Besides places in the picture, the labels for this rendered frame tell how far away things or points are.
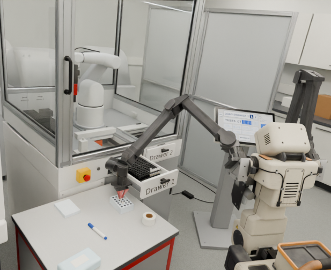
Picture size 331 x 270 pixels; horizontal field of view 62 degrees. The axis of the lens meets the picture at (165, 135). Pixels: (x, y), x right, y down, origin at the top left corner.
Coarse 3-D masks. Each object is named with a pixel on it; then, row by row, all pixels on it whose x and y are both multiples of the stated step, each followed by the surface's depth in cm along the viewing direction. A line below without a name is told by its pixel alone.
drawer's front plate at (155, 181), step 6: (162, 174) 163; (168, 174) 166; (174, 174) 170; (144, 180) 154; (150, 180) 155; (156, 180) 159; (174, 180) 172; (144, 186) 153; (150, 186) 157; (156, 186) 161; (162, 186) 165; (168, 186) 170; (144, 192) 155; (150, 192) 159; (156, 192) 163
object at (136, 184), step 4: (140, 156) 192; (148, 160) 187; (156, 164) 182; (160, 168) 179; (112, 172) 176; (116, 172) 172; (160, 172) 180; (164, 172) 177; (128, 176) 164; (132, 176) 163; (132, 180) 162; (136, 180) 160; (136, 184) 159; (140, 184) 157; (136, 188) 160; (140, 188) 157; (140, 192) 158
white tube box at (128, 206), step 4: (112, 196) 158; (116, 196) 159; (124, 196) 160; (112, 200) 155; (116, 200) 155; (124, 200) 156; (128, 200) 156; (112, 204) 156; (116, 204) 152; (120, 204) 152; (124, 204) 152; (128, 204) 153; (132, 204) 153; (116, 208) 152; (120, 208) 149; (124, 208) 150; (128, 208) 152; (132, 208) 154; (120, 212) 149; (124, 212) 151
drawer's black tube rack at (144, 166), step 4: (136, 160) 183; (140, 160) 183; (144, 160) 185; (136, 164) 177; (140, 164) 177; (144, 164) 178; (148, 164) 179; (152, 164) 180; (128, 168) 170; (132, 168) 171; (136, 168) 172; (140, 168) 173; (144, 168) 174; (148, 168) 174; (152, 168) 175; (128, 172) 171; (132, 172) 172; (136, 172) 167; (140, 172) 167; (144, 172) 168; (136, 176) 168; (144, 176) 171; (148, 176) 170; (152, 176) 171; (140, 180) 165
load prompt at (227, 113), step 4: (224, 112) 230; (228, 112) 230; (232, 112) 231; (236, 112) 231; (240, 112) 232; (228, 116) 229; (232, 116) 230; (236, 116) 230; (240, 116) 230; (244, 116) 231; (248, 116) 231; (252, 116) 232; (256, 116) 232
